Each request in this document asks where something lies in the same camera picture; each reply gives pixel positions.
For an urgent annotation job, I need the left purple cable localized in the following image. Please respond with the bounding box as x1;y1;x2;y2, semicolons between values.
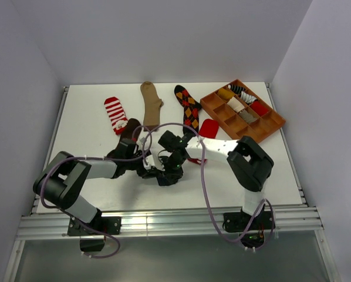
39;125;153;259

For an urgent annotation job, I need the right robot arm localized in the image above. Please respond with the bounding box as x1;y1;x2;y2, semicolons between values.
157;130;274;229

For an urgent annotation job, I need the orange compartment tray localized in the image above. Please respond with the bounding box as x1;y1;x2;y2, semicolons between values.
200;79;286;143

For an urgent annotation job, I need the black white striped rolled sock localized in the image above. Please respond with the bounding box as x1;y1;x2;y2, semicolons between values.
228;84;247;95

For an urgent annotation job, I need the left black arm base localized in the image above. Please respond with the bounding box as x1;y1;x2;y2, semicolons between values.
66;216;122;256

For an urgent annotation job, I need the tan sock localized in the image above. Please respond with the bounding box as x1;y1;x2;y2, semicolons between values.
140;81;163;131

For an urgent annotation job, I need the brown striped-cuff sock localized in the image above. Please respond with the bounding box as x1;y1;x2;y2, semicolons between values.
116;118;141;147

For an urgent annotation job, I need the red rolled sock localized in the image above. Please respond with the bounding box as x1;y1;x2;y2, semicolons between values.
250;100;269;116

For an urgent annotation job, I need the mustard rolled sock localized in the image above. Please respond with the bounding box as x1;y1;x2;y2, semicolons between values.
217;88;235;103

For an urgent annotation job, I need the cream rolled sock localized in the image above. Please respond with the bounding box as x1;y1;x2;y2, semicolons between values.
227;97;245;113

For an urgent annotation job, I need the navy blue sock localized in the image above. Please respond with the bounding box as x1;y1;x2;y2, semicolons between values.
156;170;183;186

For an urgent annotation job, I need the red patterned sock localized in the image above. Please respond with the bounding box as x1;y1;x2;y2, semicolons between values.
187;118;219;165

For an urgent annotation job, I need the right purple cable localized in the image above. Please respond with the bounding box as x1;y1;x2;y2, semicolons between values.
142;123;274;251

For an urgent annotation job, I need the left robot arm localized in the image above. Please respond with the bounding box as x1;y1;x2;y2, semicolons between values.
33;138;164;234

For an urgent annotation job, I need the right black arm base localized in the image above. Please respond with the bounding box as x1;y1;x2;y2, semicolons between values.
222;204;276;251

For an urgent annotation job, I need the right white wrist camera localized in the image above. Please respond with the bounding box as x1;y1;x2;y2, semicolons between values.
156;163;165;171

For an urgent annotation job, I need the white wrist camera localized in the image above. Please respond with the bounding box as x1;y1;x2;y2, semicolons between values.
156;163;165;171
143;155;158;170

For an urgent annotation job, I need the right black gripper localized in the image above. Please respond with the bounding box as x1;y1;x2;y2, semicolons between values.
157;154;187;183

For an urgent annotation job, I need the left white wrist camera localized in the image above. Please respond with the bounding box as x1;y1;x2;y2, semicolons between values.
143;155;158;170

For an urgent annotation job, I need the white grey striped rolled sock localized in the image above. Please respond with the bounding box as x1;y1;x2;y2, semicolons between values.
240;91;258;105

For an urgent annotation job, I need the black argyle sock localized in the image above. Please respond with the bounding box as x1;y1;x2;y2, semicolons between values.
174;85;202;134

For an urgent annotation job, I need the red white striped sock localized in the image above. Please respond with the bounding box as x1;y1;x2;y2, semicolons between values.
104;96;128;136

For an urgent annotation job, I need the purple cable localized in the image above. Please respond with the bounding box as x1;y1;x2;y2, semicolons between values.
142;123;274;251
39;125;153;259

